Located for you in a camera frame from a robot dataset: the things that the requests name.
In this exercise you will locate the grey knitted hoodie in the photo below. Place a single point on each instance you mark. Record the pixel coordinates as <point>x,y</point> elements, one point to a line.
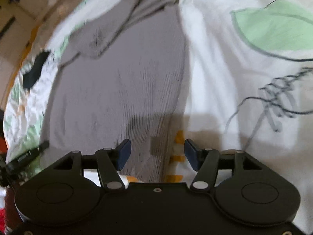
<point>122,76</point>

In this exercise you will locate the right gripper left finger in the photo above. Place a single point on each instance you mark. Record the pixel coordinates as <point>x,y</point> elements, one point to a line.
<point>110,162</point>

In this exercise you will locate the black folded cloth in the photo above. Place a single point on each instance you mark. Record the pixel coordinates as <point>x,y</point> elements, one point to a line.
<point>31,77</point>

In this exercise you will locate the white leaf-print duvet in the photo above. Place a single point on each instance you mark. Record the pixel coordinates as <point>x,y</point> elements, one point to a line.
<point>249,87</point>

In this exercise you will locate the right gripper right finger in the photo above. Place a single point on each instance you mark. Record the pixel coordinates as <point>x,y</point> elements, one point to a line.
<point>205,163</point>

